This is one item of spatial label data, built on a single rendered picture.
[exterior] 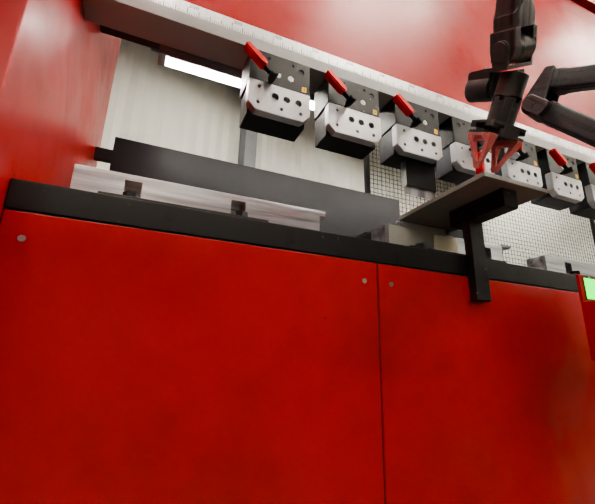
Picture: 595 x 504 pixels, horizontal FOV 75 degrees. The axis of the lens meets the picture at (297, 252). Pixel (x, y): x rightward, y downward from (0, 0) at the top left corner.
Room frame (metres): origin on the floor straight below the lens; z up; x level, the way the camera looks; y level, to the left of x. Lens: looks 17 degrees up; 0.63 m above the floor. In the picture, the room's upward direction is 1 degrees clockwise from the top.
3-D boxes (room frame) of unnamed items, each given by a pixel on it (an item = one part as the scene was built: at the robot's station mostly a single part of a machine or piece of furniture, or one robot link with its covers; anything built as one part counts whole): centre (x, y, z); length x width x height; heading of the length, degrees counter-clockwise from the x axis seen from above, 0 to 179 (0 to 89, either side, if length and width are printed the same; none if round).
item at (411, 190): (0.95, -0.33, 1.13); 0.10 x 0.02 x 0.10; 113
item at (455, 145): (1.01, -0.49, 1.26); 0.15 x 0.09 x 0.17; 113
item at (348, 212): (1.33, 0.09, 1.12); 1.13 x 0.02 x 0.44; 113
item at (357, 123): (0.86, -0.12, 1.26); 0.15 x 0.09 x 0.17; 113
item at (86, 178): (0.74, 0.18, 0.92); 0.50 x 0.06 x 0.10; 113
